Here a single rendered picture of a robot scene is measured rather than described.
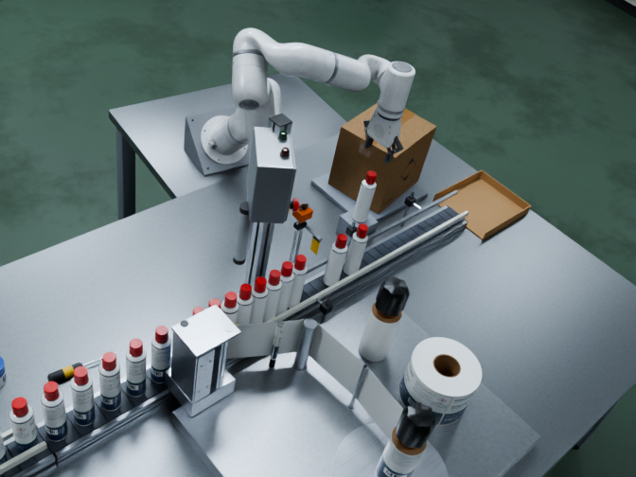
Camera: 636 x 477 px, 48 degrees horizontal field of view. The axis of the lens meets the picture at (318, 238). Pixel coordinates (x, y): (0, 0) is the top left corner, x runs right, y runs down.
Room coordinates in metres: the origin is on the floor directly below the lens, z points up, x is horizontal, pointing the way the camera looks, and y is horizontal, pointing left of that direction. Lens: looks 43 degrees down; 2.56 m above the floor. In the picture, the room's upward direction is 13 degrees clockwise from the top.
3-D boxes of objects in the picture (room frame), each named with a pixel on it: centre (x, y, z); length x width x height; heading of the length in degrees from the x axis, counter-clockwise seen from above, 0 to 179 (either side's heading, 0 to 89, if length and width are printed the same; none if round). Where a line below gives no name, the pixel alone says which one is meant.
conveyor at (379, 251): (1.51, 0.03, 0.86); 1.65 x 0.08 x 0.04; 141
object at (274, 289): (1.42, 0.10, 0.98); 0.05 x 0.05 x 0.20
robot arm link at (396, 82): (1.94, -0.12, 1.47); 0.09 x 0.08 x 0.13; 31
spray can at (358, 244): (1.71, -0.13, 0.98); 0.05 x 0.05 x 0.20
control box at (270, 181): (1.48, 0.16, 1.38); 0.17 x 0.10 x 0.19; 16
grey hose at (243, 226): (1.45, 0.21, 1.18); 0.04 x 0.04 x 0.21
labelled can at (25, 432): (0.84, 0.57, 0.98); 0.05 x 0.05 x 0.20
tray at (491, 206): (2.28, -0.60, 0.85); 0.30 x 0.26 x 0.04; 141
